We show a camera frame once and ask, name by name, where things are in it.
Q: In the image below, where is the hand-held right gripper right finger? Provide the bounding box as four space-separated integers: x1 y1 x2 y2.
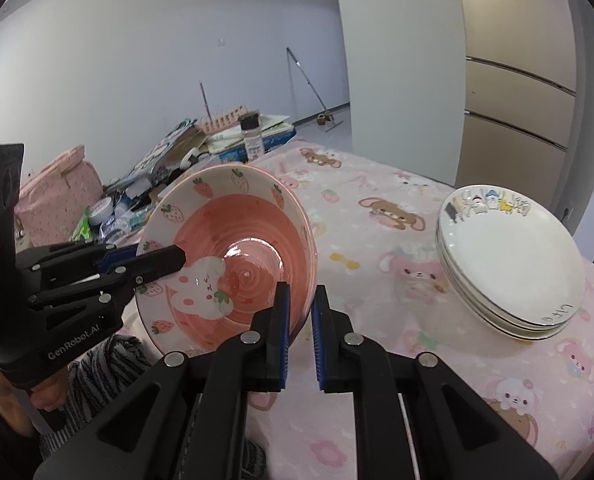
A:
311 285 560 480

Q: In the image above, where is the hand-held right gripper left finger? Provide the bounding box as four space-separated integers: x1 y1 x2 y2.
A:
33 281 292 480

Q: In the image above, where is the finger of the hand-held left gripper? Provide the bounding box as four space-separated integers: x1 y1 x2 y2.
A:
14 241 140 281
27 245 187 322

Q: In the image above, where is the pink strawberry print bowl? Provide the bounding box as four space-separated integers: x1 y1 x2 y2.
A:
136 164 318 357

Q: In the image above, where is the white cartoon print plate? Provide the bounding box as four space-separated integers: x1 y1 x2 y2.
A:
438 255 578 343
436 232 580 336
437 185 586 328

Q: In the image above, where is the person's left hand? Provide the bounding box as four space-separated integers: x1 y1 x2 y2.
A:
0 372 70 436

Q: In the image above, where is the green snack packet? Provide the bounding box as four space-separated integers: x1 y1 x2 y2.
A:
74 210 94 241

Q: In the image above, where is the white round container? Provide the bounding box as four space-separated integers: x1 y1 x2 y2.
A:
88 197 114 226

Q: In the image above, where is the pink dotted bag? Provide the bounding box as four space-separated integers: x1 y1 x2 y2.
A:
14 145 104 250

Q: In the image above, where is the pink printed blanket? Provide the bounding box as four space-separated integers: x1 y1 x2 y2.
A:
122 140 594 480

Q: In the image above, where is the grey striped towel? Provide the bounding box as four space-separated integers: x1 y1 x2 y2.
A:
40 335 268 480

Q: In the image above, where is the blue white cartoon sign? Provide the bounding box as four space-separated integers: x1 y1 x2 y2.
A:
127 120 198 181

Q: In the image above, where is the black cap spice bottle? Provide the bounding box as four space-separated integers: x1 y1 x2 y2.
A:
239 114 264 162

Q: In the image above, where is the pink comb rack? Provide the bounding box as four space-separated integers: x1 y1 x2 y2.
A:
196 105 250 135

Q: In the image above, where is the stack of flat boxes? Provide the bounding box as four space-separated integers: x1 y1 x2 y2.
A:
204 112 298 161

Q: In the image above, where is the mop with metal pole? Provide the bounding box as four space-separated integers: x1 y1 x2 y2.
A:
285 47 345 133

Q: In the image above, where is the gold refrigerator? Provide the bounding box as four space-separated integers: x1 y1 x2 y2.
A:
452 0 578 211

